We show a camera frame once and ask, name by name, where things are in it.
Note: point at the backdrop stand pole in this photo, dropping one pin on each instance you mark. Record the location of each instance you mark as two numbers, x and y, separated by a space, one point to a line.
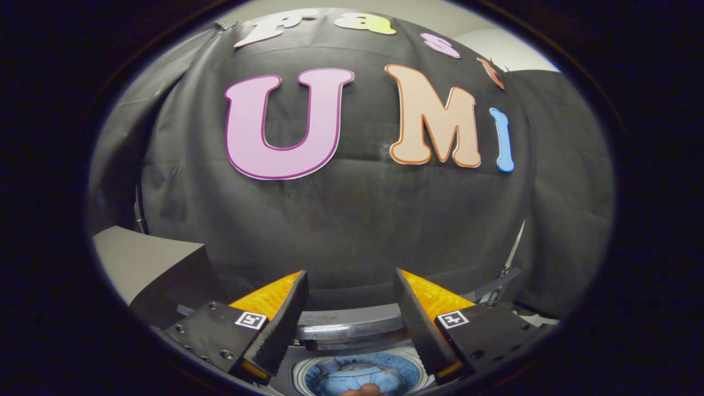
139 212

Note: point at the beige cabinet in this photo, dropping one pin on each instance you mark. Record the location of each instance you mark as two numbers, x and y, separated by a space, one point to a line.
143 264

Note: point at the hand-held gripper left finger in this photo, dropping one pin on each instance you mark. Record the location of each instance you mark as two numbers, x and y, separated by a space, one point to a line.
283 324

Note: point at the light blue button shirt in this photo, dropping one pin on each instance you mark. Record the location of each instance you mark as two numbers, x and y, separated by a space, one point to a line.
357 379

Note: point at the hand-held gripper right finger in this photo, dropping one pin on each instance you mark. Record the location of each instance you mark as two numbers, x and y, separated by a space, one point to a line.
418 324

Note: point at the black backdrop cloth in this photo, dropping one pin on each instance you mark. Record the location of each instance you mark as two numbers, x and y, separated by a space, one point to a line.
352 231

